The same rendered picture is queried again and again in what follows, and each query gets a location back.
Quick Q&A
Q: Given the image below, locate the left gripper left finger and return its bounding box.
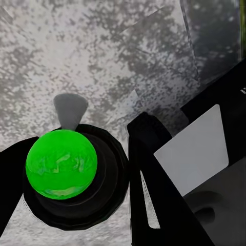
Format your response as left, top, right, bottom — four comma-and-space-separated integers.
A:
0, 136, 39, 237

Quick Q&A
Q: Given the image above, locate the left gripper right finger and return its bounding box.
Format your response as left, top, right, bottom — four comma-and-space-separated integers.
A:
128, 136, 215, 246

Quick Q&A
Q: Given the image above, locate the insectifuge atomizer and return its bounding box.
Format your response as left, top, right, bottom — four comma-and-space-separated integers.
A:
22, 93, 130, 231

